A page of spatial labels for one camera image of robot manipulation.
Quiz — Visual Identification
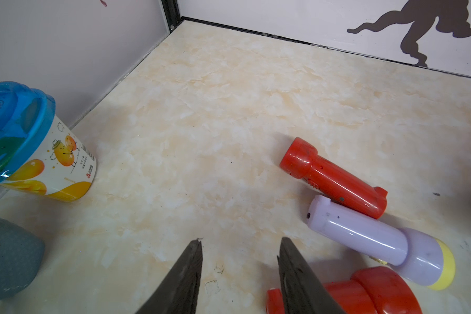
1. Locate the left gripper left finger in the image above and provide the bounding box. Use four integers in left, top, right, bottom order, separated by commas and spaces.
137, 239, 203, 313

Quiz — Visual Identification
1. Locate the red flashlight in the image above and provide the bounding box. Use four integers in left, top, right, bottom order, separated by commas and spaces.
266, 266, 423, 313
279, 137, 388, 219

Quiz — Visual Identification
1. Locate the purple flashlight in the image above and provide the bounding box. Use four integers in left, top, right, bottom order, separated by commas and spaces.
306, 195, 456, 290

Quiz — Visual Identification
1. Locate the blue-lid printed cup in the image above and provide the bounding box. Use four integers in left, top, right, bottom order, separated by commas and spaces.
0, 81, 97, 202

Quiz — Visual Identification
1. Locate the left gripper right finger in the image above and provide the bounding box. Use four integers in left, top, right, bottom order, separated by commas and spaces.
277, 237, 344, 314

